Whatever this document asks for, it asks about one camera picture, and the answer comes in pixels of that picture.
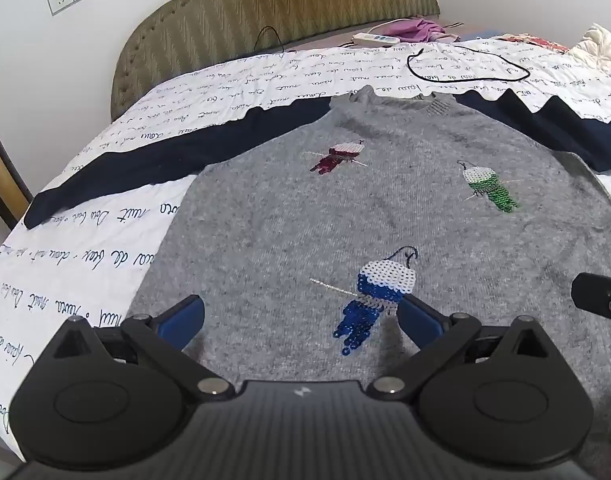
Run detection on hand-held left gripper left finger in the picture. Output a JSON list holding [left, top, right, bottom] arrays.
[[52, 294, 236, 406]]

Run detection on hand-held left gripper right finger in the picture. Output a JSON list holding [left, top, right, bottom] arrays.
[[368, 295, 566, 404]]

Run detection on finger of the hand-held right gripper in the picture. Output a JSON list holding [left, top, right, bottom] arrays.
[[571, 272, 611, 356]]

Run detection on grey sweater with navy sleeves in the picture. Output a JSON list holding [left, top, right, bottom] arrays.
[[24, 85, 611, 480]]

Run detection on white quilt with script print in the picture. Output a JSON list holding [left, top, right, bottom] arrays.
[[0, 35, 611, 463]]

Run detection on dark wooden furniture edge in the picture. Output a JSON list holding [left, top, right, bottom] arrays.
[[0, 110, 36, 256]]

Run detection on white crumpled cloth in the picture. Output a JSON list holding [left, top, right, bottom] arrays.
[[568, 22, 611, 73]]

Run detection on red floral cloth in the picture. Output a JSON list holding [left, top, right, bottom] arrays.
[[498, 34, 569, 54]]

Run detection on purple cloth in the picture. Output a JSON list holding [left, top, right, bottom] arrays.
[[383, 18, 459, 45]]

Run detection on olive upholstered headboard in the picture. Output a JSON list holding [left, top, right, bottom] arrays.
[[110, 0, 441, 121]]

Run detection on long black looped cable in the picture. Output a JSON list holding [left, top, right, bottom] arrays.
[[393, 42, 531, 83]]

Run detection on thin black cable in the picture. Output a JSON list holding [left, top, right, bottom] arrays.
[[255, 25, 286, 54]]

